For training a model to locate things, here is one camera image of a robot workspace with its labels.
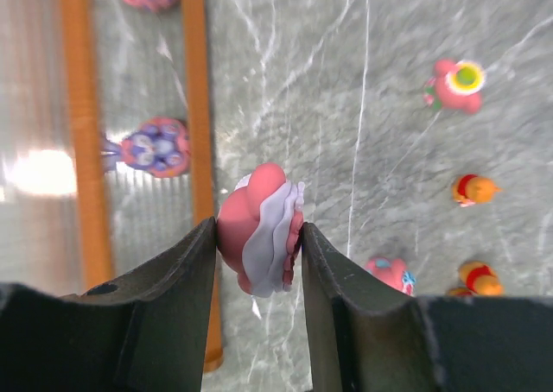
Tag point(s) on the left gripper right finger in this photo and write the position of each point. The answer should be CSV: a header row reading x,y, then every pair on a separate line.
x,y
366,336

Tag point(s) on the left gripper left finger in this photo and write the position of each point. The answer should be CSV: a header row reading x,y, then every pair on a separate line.
x,y
143,331

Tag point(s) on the pink egg toy white frill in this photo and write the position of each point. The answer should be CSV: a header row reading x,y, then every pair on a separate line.
x,y
258,230

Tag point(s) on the pink ball purple bunny toy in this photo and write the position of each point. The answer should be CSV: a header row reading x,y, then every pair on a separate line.
x,y
159,147

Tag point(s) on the orange wooden tiered shelf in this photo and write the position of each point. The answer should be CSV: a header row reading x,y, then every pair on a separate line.
x,y
73,71

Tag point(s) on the pink egg toy blue spots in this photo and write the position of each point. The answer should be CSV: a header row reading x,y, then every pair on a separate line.
x,y
394,273

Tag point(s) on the orange bear toy right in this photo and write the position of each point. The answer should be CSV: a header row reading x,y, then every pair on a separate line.
x,y
480,278

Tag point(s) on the orange bear toy upper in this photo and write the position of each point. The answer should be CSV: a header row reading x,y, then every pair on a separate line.
x,y
473,189

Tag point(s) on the pink pot toy green top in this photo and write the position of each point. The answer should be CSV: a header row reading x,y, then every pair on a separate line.
x,y
455,85

